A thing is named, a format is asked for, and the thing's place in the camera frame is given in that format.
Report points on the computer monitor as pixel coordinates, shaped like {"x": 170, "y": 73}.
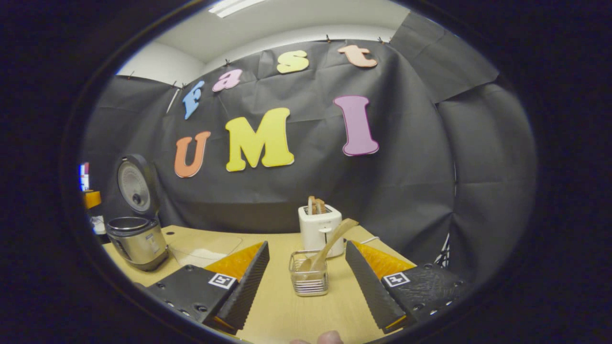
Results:
{"x": 84, "y": 177}

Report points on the black backdrop cloth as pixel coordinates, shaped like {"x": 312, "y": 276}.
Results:
{"x": 334, "y": 181}

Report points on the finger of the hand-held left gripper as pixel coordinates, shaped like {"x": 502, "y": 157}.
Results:
{"x": 92, "y": 199}

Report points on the black silver rice cooker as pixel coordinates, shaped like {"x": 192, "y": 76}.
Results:
{"x": 138, "y": 239}

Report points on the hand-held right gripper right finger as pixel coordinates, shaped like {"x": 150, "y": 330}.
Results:
{"x": 370, "y": 286}

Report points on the ceiling light panel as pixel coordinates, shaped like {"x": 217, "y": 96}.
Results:
{"x": 234, "y": 5}

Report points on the wooden spoon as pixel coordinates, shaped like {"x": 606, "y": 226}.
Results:
{"x": 334, "y": 239}

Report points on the toast bread slice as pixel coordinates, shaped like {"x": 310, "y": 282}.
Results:
{"x": 321, "y": 207}
{"x": 311, "y": 205}

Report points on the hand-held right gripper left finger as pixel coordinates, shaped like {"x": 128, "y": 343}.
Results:
{"x": 246, "y": 286}

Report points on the white toaster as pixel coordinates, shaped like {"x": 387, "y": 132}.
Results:
{"x": 318, "y": 224}

